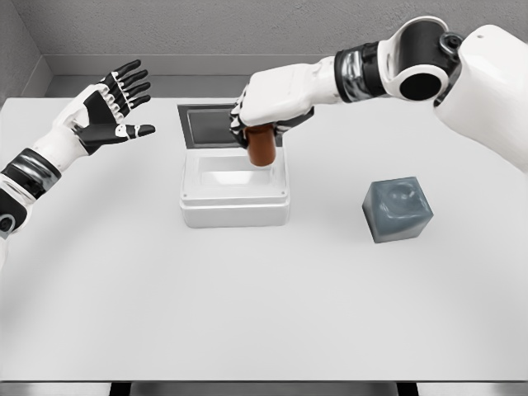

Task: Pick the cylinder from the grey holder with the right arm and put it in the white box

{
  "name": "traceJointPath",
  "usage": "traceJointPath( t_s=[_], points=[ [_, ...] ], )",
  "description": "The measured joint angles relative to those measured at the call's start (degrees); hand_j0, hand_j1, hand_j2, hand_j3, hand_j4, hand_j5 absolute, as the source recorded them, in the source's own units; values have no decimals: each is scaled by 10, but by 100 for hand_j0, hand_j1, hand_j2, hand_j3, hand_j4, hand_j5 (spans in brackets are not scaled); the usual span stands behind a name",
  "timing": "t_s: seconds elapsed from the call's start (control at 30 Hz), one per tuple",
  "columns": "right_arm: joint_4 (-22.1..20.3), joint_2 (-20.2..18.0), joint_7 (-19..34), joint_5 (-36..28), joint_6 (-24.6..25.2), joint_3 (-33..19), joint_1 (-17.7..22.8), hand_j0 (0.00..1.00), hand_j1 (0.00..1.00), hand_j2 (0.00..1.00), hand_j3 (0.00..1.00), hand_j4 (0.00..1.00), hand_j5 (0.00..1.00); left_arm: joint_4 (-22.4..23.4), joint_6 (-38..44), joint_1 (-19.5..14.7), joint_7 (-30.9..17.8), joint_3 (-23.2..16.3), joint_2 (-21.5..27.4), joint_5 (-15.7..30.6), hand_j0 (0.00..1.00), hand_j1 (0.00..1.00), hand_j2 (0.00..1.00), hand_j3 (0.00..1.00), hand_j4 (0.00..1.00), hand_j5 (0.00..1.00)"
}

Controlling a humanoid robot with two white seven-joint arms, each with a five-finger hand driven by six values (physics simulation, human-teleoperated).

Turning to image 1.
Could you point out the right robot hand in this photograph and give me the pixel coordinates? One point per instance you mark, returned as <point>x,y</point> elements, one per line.
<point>276,97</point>

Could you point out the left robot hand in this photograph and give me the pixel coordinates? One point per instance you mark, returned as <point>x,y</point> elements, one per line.
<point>99,115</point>

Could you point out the brown cylindrical bottle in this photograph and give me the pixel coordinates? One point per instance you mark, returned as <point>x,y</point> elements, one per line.
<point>261,146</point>

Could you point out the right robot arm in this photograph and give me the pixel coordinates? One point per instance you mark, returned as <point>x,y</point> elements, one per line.
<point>433,78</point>

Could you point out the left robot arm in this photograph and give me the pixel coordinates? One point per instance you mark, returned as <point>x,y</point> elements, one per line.
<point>39,161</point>

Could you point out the white box lid, dark inside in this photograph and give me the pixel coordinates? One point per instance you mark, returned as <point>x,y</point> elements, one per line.
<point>210,123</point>

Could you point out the white storage box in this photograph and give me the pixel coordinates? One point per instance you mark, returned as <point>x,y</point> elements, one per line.
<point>234,194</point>

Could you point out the grey cube block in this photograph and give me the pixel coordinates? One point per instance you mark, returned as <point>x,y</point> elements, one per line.
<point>397,209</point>

